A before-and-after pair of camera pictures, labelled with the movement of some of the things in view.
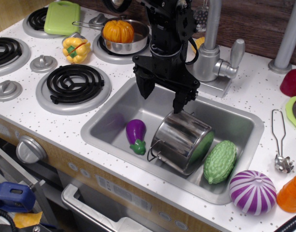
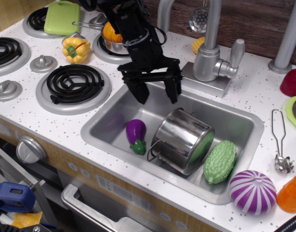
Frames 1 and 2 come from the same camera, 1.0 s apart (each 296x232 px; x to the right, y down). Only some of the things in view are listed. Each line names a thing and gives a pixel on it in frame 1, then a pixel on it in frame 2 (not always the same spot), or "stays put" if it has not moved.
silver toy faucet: (215, 74) stays put
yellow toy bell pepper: (76, 50) stays put
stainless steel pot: (182, 141) stays put
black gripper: (171, 71) to (148, 64)
